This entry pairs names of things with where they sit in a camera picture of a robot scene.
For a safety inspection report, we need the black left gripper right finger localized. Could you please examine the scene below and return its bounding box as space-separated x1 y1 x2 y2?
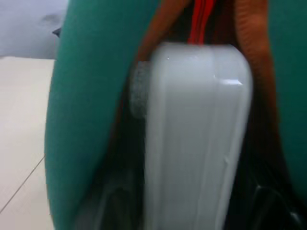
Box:
222 165 307 230

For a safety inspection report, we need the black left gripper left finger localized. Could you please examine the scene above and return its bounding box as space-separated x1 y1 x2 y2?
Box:
76 160 147 230

